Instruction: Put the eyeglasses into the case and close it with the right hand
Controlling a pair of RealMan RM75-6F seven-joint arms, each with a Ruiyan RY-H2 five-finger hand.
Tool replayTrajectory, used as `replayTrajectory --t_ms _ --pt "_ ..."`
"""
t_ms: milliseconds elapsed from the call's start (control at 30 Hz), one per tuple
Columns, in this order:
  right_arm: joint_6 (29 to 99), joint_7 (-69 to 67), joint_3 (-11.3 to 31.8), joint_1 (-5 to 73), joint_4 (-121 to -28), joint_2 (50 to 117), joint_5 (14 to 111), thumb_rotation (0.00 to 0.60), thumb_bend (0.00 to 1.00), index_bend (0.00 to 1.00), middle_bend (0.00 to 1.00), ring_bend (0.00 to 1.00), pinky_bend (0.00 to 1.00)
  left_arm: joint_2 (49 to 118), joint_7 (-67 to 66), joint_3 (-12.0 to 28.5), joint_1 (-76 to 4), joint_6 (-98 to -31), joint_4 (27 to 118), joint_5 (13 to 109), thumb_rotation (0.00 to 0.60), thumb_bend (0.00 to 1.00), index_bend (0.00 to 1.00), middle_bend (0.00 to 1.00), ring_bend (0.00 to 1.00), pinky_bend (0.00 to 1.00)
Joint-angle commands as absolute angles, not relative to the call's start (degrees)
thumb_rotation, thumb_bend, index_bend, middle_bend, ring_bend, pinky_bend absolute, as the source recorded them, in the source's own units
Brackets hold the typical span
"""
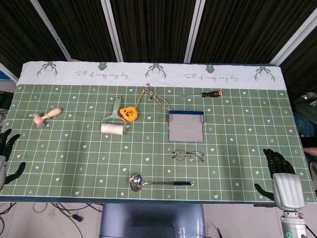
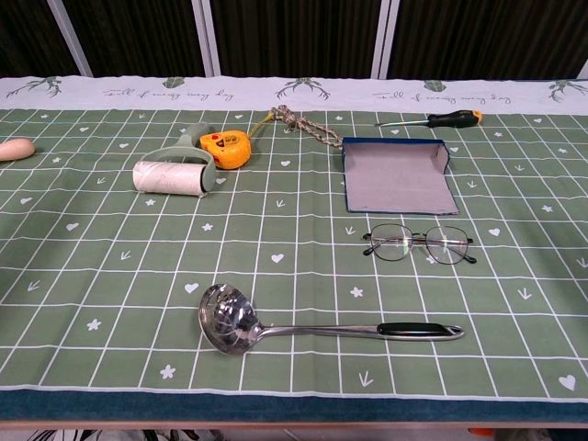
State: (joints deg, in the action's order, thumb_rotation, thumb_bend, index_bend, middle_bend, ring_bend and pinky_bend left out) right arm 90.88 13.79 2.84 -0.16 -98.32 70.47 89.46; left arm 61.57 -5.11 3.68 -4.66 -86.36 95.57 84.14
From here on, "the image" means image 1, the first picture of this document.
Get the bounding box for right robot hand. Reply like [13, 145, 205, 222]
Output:
[254, 148, 306, 211]

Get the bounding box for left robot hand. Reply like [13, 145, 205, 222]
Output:
[0, 128, 27, 190]

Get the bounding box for wire-frame eyeglasses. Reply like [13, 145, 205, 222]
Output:
[172, 149, 205, 163]

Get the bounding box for blue glasses case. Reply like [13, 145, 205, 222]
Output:
[168, 110, 206, 143]

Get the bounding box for green grid tablecloth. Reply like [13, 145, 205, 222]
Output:
[0, 61, 317, 204]

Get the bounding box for person in jeans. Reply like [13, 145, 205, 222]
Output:
[293, 92, 317, 159]

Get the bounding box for green lint roller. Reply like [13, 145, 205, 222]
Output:
[100, 95, 126, 136]

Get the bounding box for black orange screwdriver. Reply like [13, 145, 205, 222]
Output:
[183, 91, 223, 98]

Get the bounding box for yellow tape measure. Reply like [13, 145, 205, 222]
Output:
[119, 88, 147, 122]

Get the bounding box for stainless steel ladle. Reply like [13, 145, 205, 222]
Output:
[129, 173, 196, 192]

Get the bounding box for blue-grey robot torso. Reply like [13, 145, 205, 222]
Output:
[99, 203, 206, 238]

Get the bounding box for wooden stamp handle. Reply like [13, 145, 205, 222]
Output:
[29, 108, 62, 129]

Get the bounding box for floor cables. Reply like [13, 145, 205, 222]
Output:
[0, 202, 104, 238]

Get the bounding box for white partition post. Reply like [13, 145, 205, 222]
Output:
[183, 0, 206, 63]
[100, 0, 124, 62]
[269, 8, 317, 66]
[29, 0, 72, 61]

